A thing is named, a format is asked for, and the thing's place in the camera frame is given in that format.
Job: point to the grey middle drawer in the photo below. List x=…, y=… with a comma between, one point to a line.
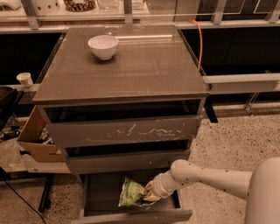
x=126, y=157

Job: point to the white perforated container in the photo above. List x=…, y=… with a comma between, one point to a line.
x=45, y=7

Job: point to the black metal stand leg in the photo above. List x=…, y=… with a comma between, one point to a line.
x=45, y=202

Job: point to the grey metal rail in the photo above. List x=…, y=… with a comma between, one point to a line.
x=243, y=83

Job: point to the grey top drawer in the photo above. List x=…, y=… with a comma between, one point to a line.
x=128, y=123

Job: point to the grey open bottom drawer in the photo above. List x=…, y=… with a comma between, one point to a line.
x=101, y=197

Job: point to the brown cardboard box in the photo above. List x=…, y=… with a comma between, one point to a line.
x=32, y=144

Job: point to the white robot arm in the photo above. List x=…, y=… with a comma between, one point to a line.
x=260, y=188

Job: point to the white ceramic bowl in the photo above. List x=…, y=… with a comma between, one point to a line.
x=103, y=46

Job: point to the white paper cup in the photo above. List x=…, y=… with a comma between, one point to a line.
x=25, y=80

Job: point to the jar of nuts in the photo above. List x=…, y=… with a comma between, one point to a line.
x=79, y=5

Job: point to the green jalapeno chip bag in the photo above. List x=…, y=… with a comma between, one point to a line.
x=132, y=195

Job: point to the grey drawer cabinet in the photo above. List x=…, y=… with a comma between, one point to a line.
x=151, y=64

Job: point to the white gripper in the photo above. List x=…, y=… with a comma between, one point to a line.
x=157, y=185

